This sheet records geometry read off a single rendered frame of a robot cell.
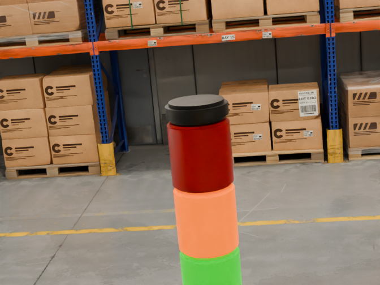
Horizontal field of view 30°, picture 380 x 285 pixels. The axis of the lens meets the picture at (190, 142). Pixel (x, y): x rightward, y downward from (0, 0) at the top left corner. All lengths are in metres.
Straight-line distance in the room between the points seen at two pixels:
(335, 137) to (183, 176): 7.77
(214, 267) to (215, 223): 0.04
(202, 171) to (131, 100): 9.19
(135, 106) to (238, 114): 1.91
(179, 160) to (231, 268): 0.10
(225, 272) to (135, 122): 9.23
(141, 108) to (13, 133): 1.86
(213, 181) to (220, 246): 0.05
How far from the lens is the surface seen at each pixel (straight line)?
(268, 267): 5.80
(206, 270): 0.58
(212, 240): 0.57
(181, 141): 0.54
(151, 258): 6.15
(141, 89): 9.67
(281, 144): 8.45
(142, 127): 9.79
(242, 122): 8.37
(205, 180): 0.55
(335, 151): 8.35
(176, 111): 0.54
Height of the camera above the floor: 2.45
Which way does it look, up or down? 15 degrees down
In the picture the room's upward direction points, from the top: 5 degrees counter-clockwise
